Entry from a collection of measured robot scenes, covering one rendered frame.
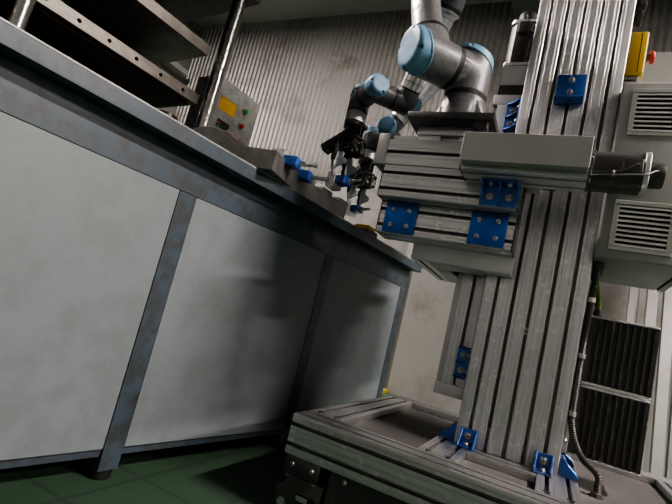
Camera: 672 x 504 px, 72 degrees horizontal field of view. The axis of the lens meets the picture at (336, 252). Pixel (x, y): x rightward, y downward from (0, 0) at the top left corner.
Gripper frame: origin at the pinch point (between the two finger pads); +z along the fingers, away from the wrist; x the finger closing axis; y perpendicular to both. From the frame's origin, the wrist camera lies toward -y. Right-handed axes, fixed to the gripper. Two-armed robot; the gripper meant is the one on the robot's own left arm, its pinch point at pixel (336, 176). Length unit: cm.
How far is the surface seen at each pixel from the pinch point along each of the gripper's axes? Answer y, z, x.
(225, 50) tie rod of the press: -71, -60, -13
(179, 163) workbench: 4, 26, -60
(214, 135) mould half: -6.1, 10.4, -47.6
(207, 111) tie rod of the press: -73, -31, -11
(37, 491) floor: -1, 99, -64
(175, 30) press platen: -80, -57, -33
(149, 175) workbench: 4, 32, -66
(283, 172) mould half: 9.7, 15.7, -33.8
